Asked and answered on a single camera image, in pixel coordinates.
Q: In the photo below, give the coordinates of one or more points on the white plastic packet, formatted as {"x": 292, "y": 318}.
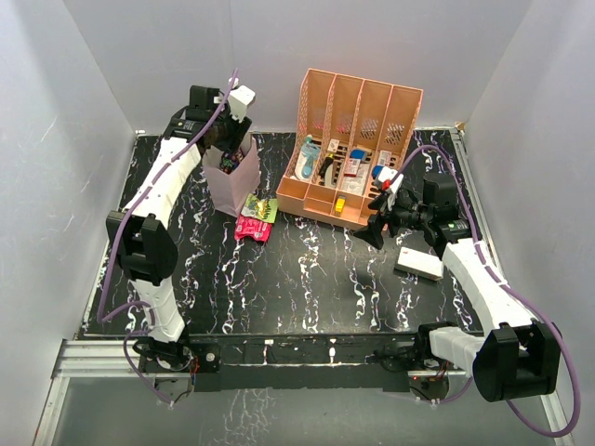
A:
{"x": 353, "y": 185}

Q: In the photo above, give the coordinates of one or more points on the light blue tape dispenser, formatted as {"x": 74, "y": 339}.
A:
{"x": 307, "y": 158}

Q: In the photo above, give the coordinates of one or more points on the black yellow utility knife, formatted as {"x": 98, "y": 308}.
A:
{"x": 327, "y": 171}

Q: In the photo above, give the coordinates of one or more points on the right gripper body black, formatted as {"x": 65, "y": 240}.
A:
{"x": 409, "y": 215}

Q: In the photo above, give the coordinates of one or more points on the green candy packet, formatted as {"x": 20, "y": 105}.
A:
{"x": 262, "y": 209}

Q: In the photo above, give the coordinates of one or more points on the blue white item pack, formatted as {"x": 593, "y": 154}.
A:
{"x": 384, "y": 160}

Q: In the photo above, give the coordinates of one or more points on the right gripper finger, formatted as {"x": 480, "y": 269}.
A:
{"x": 372, "y": 232}
{"x": 382, "y": 205}

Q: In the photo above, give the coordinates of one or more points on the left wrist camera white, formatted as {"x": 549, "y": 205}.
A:
{"x": 240, "y": 99}

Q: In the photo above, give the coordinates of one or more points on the purple M&M's packet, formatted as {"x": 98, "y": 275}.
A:
{"x": 230, "y": 161}

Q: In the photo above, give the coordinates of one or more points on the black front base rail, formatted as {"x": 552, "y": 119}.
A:
{"x": 296, "y": 361}

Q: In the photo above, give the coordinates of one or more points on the pale pink paper bag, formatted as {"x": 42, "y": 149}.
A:
{"x": 229, "y": 191}

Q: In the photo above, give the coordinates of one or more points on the pink candy packet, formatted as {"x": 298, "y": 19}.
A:
{"x": 249, "y": 227}

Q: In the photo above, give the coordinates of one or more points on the orange desk file organizer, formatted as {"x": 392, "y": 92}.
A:
{"x": 344, "y": 112}

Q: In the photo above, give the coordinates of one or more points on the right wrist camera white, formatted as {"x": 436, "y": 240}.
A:
{"x": 388, "y": 180}

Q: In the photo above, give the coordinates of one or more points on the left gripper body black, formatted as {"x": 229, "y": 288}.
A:
{"x": 230, "y": 132}

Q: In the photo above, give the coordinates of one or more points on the small yellow box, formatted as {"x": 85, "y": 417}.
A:
{"x": 340, "y": 205}

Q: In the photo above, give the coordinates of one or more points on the white rectangular box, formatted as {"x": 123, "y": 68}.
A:
{"x": 419, "y": 263}

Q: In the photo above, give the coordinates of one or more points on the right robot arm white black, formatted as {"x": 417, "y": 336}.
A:
{"x": 518, "y": 356}

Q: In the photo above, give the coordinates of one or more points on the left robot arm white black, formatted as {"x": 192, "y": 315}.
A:
{"x": 140, "y": 242}

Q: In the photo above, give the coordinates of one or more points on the aluminium frame rail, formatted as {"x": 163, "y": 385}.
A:
{"x": 264, "y": 392}

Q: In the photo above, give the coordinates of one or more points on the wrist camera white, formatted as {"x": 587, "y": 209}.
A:
{"x": 388, "y": 180}
{"x": 240, "y": 99}

